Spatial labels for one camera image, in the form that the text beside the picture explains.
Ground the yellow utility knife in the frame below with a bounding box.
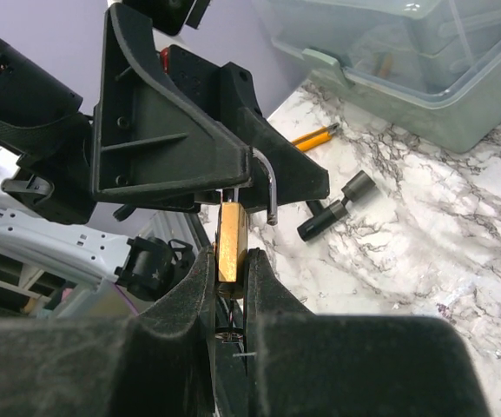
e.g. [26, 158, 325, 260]
[292, 123, 339, 152]

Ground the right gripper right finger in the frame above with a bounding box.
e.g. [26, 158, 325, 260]
[244, 249, 490, 416]

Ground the green translucent plastic toolbox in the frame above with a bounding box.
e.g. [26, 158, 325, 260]
[254, 0, 501, 153]

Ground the black socket tool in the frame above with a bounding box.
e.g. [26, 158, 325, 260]
[297, 170, 376, 242]

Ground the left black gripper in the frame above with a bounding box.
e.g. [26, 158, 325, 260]
[0, 3, 252, 224]

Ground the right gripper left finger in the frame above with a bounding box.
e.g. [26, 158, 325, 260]
[0, 248, 215, 416]

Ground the small silver key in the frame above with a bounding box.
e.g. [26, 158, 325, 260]
[214, 327, 244, 344]

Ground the brass padlock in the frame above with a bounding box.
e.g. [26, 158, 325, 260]
[214, 146, 280, 299]

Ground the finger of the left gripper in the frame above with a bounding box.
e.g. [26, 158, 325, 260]
[158, 45, 329, 213]

